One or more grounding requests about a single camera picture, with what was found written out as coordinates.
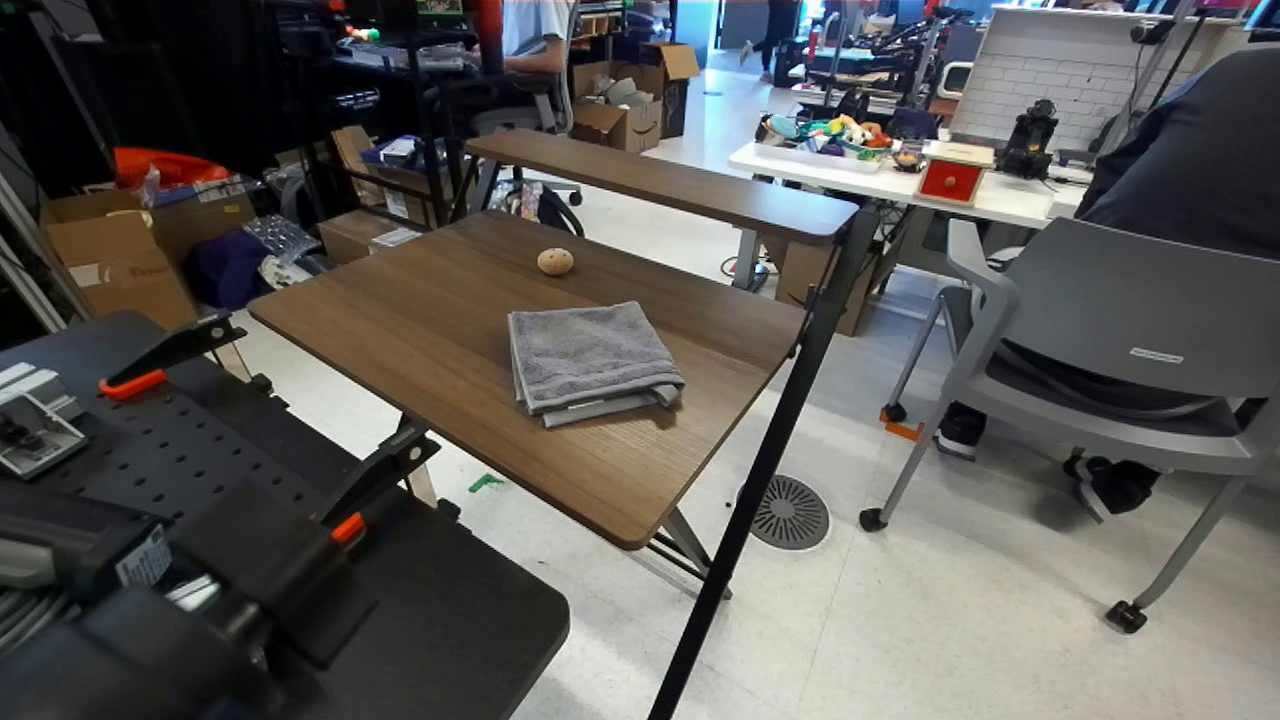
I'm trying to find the orange black clamp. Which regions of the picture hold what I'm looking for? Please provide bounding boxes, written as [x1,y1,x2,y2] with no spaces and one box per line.
[97,318,245,405]
[233,425,438,669]

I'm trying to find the round tan wooden ball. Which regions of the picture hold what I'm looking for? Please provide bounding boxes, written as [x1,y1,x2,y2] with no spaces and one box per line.
[535,249,576,282]

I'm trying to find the black camera stand pole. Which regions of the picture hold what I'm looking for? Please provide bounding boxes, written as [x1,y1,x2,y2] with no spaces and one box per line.
[646,200,898,720]

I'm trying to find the seated person dark shirt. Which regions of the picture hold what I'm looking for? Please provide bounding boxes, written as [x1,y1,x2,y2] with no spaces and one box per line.
[1074,43,1280,259]

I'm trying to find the cardboard boxes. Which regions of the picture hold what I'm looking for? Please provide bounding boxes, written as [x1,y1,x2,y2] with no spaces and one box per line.
[40,187,251,329]

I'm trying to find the grey towel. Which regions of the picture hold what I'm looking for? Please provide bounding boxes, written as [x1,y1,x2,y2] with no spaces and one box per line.
[508,300,684,430]

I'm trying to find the long wooden bench table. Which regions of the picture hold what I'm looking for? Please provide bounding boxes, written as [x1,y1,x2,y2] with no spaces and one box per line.
[469,132,854,239]

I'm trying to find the white cluttered table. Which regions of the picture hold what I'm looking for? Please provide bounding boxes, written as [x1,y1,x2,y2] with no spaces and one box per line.
[733,120,1085,227]

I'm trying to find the red small box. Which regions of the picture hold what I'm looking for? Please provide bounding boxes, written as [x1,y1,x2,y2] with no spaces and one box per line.
[921,162,985,204]

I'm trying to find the grey office chair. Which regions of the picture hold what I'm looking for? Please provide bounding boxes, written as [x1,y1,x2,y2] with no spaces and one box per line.
[858,221,1280,633]

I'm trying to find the black perforated robot base table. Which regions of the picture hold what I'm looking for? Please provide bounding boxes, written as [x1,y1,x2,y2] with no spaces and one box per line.
[0,312,566,720]

